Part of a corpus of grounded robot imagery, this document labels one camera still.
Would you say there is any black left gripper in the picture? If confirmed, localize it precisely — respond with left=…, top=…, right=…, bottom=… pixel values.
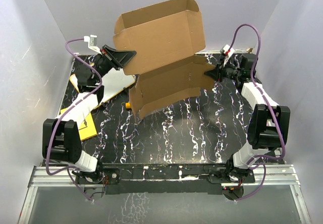
left=93, top=45, right=137, bottom=85

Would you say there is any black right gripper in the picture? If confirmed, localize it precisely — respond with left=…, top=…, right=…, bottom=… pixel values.
left=204, top=57, right=243, bottom=82

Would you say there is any brown cardboard box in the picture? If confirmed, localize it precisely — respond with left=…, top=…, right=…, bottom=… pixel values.
left=113, top=0, right=214, bottom=119

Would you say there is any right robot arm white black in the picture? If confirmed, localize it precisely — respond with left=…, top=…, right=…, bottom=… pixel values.
left=205, top=54, right=291, bottom=182

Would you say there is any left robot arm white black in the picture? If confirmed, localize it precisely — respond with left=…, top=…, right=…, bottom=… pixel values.
left=42, top=45, right=137, bottom=183

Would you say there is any yellow notebook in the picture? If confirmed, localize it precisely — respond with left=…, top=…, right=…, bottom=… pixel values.
left=63, top=109, right=97, bottom=141

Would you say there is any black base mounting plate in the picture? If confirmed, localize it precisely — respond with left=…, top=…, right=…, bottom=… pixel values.
left=74, top=163, right=255, bottom=195

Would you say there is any whiteboard with orange frame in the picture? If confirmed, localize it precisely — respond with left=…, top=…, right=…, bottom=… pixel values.
left=69, top=73, right=137, bottom=107

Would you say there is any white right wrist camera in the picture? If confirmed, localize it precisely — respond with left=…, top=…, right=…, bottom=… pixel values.
left=220, top=44, right=235, bottom=66

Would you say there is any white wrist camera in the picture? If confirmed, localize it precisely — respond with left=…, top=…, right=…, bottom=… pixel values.
left=83, top=35, right=101, bottom=54
left=220, top=44, right=235, bottom=66

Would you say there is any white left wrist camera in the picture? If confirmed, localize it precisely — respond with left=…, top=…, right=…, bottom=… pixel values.
left=83, top=35, right=101, bottom=54

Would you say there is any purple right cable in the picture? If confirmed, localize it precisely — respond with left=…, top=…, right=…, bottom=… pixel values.
left=232, top=24, right=287, bottom=204

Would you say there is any purple cable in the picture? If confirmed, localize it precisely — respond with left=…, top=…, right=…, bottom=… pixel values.
left=45, top=38, right=106, bottom=204
left=232, top=24, right=287, bottom=204

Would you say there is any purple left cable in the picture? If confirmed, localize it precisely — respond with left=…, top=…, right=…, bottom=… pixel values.
left=45, top=38, right=106, bottom=204

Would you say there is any aluminium rail frame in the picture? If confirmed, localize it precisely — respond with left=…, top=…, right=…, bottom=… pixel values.
left=19, top=164, right=311, bottom=223

